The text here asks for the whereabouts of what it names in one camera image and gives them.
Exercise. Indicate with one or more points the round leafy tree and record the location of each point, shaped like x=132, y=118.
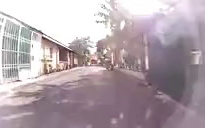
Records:
x=80, y=45

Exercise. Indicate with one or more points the grey concrete road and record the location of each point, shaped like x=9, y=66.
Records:
x=90, y=96

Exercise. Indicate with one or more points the pink house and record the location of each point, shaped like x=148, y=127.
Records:
x=55, y=53

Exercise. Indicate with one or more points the dark gate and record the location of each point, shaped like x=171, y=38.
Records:
x=170, y=66

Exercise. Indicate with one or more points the building with white grilles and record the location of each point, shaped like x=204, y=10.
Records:
x=10, y=50

